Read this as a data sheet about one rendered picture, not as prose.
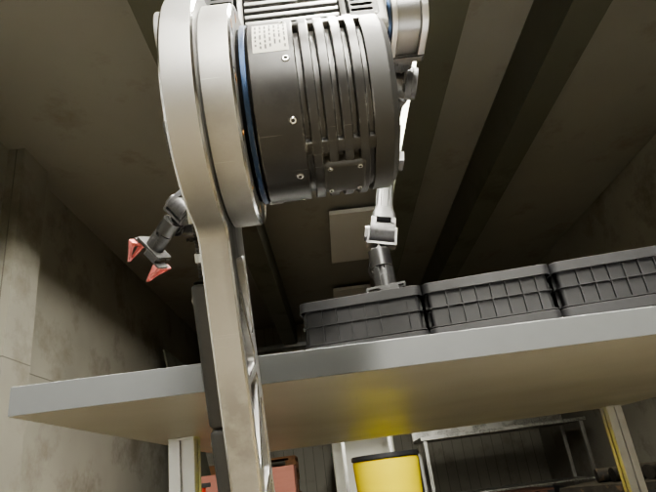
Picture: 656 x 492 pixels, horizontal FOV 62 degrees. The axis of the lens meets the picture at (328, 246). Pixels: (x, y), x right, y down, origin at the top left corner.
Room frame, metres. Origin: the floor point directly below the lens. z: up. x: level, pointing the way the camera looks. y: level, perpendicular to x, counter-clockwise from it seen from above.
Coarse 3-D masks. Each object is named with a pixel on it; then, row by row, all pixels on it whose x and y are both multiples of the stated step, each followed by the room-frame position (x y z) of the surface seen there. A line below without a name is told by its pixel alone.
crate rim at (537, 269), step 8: (496, 272) 1.24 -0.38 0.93; (504, 272) 1.24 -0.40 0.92; (512, 272) 1.23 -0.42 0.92; (520, 272) 1.23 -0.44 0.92; (528, 272) 1.23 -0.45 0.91; (536, 272) 1.23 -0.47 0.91; (544, 272) 1.23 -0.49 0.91; (448, 280) 1.25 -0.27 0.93; (456, 280) 1.25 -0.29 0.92; (464, 280) 1.25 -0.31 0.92; (472, 280) 1.24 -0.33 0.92; (480, 280) 1.24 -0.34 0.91; (488, 280) 1.24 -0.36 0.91; (496, 280) 1.24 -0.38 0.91; (424, 288) 1.26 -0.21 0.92; (432, 288) 1.25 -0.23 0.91; (440, 288) 1.25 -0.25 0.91; (448, 288) 1.25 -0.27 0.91; (424, 312) 1.47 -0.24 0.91
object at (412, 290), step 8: (400, 288) 1.26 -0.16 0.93; (408, 288) 1.26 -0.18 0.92; (416, 288) 1.26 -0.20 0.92; (352, 296) 1.27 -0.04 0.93; (360, 296) 1.27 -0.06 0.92; (368, 296) 1.27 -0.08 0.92; (376, 296) 1.27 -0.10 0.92; (384, 296) 1.27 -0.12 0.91; (392, 296) 1.26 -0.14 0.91; (400, 296) 1.26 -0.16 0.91; (304, 304) 1.29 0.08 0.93; (312, 304) 1.28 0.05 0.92; (320, 304) 1.28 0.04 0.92; (328, 304) 1.28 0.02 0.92; (336, 304) 1.28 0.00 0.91; (344, 304) 1.28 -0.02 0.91; (352, 304) 1.27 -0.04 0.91; (304, 312) 1.29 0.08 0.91
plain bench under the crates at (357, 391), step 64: (576, 320) 0.77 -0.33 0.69; (640, 320) 0.77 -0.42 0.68; (64, 384) 0.75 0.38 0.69; (128, 384) 0.76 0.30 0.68; (192, 384) 0.76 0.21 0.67; (320, 384) 0.82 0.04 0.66; (384, 384) 0.90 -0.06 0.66; (448, 384) 1.01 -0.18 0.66; (512, 384) 1.14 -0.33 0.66; (576, 384) 1.30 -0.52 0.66; (640, 384) 1.51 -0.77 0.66; (192, 448) 1.32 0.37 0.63
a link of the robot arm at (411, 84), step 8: (408, 72) 1.10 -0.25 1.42; (416, 72) 1.10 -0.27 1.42; (408, 80) 1.10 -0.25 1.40; (416, 80) 1.10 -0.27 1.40; (408, 88) 1.12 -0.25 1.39; (416, 88) 1.12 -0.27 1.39; (408, 96) 1.14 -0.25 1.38; (400, 104) 1.21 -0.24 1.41; (400, 112) 1.27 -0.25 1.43; (400, 128) 1.47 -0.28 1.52
